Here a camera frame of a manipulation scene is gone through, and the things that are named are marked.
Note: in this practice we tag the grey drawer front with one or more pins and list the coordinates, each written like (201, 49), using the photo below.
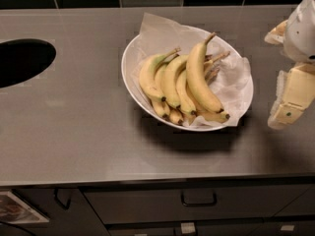
(143, 206)

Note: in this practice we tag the white ceramic bowl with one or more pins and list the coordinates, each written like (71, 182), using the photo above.
(131, 79)

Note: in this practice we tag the black cabinet door handle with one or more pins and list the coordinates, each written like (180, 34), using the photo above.
(63, 197)

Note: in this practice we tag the round black sink opening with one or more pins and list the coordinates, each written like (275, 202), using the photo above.
(23, 59)

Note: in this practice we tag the white paper liner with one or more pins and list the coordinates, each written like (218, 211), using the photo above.
(233, 82)

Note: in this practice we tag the black drawer handle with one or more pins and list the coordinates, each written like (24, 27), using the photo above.
(198, 199)

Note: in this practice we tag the grey cabinet door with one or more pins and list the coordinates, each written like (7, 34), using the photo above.
(79, 220)

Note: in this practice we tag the white label sticker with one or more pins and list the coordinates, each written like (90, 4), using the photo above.
(188, 228)
(287, 228)

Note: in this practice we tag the yellow bottom right banana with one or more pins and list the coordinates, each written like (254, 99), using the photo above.
(208, 115)

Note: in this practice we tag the white label sticker right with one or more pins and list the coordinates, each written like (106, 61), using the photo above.
(287, 228)

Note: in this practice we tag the large yellow top banana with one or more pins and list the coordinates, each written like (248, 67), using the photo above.
(196, 79)

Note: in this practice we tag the yellow banana under top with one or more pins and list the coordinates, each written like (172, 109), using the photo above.
(187, 106)

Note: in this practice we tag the greenish yellow left banana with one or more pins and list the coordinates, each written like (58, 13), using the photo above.
(148, 72)

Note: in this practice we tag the yellow middle banana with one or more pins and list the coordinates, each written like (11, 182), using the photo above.
(169, 78)

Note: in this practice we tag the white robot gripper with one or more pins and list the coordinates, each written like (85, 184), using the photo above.
(301, 36)

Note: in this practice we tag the small yellow lower banana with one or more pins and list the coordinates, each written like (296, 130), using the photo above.
(175, 117)

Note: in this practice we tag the picture board at left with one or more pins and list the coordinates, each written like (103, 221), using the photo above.
(15, 210)

